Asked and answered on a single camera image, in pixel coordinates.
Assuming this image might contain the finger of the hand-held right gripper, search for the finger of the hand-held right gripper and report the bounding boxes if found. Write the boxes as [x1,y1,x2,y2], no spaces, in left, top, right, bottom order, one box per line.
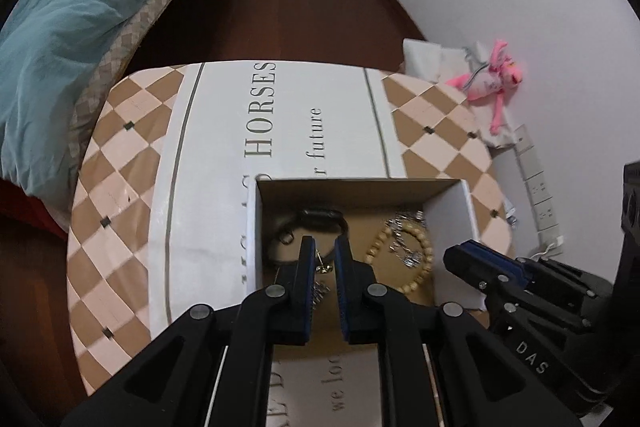
[462,240,540,286]
[442,245,522,304]

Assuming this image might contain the red bed skirt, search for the red bed skirt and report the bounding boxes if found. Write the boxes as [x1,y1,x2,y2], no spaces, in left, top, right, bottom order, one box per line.
[0,177,71,239]

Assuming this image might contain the silver chain bracelet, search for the silver chain bracelet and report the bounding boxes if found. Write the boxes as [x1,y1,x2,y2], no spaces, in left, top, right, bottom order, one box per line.
[310,282,332,308]

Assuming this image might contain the black smartwatch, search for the black smartwatch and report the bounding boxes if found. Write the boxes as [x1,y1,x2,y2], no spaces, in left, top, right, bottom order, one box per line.
[265,207,349,265]

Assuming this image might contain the silver charm bracelet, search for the silver charm bracelet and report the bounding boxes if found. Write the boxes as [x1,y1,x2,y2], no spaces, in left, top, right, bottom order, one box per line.
[385,212,426,268]

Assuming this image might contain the teal quilt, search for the teal quilt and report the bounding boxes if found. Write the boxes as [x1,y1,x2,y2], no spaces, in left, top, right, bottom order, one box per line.
[0,0,213,198]

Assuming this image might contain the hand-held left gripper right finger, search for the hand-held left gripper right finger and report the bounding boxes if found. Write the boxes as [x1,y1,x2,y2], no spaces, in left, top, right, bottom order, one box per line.
[334,237,583,427]

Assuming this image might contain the wooden bead bracelet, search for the wooden bead bracelet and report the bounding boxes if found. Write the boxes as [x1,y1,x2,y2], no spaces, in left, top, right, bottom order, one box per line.
[364,222,435,295]

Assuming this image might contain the pink plush toy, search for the pink plush toy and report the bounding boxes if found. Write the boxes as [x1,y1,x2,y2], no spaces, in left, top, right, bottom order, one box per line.
[445,39,526,135]

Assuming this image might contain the white power strip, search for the white power strip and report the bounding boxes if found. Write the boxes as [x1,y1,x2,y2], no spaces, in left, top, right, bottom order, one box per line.
[515,124,561,233]

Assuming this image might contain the white cardboard box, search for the white cardboard box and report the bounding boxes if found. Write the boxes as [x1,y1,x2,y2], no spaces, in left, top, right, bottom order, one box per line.
[254,177,487,348]

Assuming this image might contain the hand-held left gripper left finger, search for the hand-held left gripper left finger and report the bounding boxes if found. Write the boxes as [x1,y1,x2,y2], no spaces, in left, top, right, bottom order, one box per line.
[60,235,318,427]

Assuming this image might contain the checked printed tablecloth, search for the checked printed tablecloth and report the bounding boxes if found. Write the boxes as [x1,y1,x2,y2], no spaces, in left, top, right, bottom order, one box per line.
[66,59,516,427]

